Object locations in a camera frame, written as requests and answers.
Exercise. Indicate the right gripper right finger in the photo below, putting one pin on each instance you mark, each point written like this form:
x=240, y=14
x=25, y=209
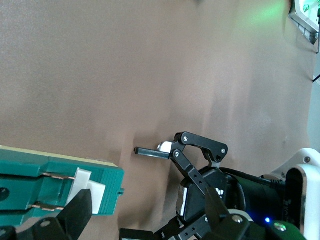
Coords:
x=220, y=217

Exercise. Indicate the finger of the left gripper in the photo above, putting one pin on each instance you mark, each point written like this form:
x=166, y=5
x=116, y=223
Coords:
x=200, y=141
x=185, y=231

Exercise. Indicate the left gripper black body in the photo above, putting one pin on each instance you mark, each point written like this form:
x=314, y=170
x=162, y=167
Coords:
x=250, y=197

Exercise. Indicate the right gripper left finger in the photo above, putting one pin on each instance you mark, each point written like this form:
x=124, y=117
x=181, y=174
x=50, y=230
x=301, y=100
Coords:
x=72, y=215

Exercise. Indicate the green load switch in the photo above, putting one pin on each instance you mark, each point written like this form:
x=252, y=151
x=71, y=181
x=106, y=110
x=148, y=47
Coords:
x=25, y=170

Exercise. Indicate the silver arm base connector panel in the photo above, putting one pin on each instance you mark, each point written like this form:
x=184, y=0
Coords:
x=303, y=15

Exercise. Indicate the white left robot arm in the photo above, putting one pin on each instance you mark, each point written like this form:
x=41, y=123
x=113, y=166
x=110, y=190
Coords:
x=302, y=170

